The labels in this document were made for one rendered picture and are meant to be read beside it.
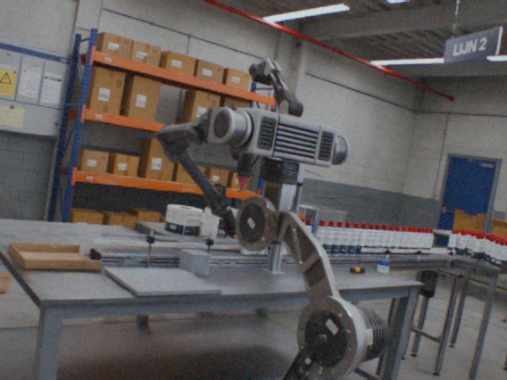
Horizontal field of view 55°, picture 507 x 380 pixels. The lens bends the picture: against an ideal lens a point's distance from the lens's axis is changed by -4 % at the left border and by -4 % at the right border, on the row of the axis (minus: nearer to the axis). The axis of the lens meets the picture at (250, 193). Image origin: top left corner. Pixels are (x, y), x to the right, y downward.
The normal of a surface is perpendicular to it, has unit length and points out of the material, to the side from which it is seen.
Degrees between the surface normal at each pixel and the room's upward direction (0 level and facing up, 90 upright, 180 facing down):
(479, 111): 90
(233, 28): 90
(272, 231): 90
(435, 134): 90
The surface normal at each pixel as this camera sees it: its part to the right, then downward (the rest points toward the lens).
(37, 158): 0.61, 0.15
